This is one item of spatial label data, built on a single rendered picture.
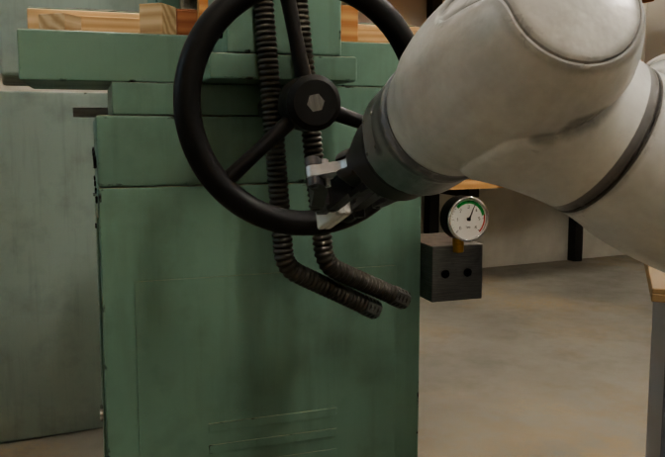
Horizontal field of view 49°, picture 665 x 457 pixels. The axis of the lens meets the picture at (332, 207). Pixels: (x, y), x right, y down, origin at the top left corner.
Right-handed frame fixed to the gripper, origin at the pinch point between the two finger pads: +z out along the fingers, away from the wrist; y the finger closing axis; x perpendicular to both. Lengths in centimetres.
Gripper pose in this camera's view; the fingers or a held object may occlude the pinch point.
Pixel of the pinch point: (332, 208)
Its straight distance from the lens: 73.3
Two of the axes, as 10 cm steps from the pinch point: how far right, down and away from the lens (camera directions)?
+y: -9.5, 0.3, -3.2
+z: -3.0, 2.4, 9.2
